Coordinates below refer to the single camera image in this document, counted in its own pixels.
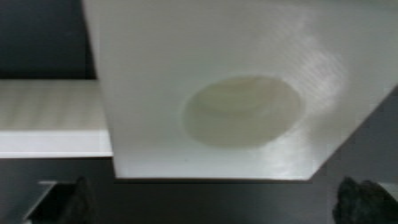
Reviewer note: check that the white lamp base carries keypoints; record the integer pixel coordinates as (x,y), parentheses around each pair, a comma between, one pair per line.
(242,80)

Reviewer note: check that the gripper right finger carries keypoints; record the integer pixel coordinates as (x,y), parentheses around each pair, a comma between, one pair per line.
(365,203)

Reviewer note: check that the white right barrier block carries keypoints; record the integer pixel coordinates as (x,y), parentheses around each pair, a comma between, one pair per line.
(52,119)

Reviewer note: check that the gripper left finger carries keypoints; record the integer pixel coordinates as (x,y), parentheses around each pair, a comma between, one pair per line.
(65,205)

